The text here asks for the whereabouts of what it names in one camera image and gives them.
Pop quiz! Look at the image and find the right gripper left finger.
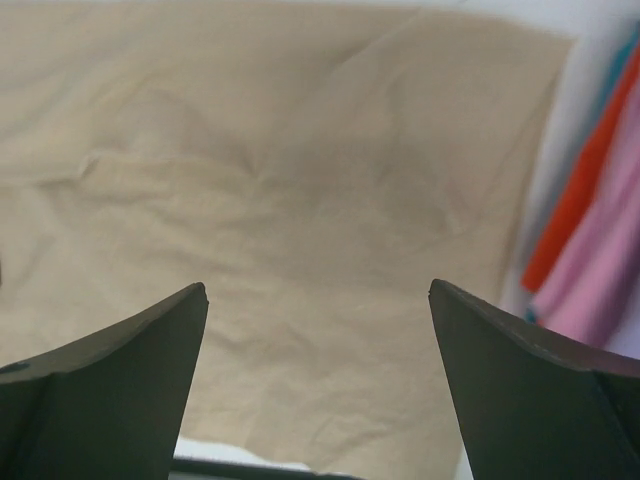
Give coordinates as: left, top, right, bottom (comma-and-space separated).
1, 283, 208, 479

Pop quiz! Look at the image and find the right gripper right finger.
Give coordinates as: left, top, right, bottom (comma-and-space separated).
429, 279, 639, 479

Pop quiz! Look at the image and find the beige t shirt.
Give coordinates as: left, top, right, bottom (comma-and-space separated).
1, 1, 570, 479

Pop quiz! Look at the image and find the pink folded t shirt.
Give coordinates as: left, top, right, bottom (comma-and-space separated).
531, 93, 639, 346

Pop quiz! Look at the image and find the red folded t shirt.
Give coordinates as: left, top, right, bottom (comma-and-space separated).
521, 50, 639, 293

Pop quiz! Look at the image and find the teal folded t shirt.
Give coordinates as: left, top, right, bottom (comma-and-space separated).
502, 26, 639, 319

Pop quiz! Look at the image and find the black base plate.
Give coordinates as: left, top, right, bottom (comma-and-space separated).
168, 457, 358, 480

